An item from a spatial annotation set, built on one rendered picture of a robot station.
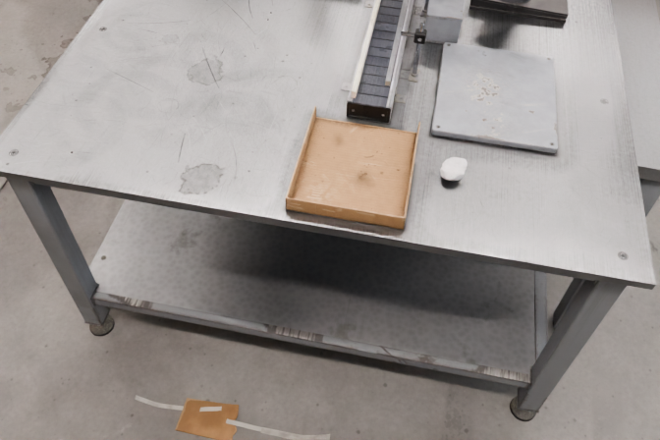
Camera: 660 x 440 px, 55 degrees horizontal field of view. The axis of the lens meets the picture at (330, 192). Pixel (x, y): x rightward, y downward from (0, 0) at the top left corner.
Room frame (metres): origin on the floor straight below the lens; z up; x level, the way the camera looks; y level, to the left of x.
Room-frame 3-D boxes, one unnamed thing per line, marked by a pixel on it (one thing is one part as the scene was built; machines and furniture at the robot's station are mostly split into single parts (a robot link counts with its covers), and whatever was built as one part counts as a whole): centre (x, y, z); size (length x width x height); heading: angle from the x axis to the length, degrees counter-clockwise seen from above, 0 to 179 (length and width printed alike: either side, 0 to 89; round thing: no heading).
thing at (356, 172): (1.00, -0.06, 0.85); 0.30 x 0.26 x 0.04; 170
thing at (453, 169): (1.00, -0.29, 0.85); 0.08 x 0.07 x 0.04; 117
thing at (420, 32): (1.35, -0.19, 0.91); 0.07 x 0.03 x 0.16; 80
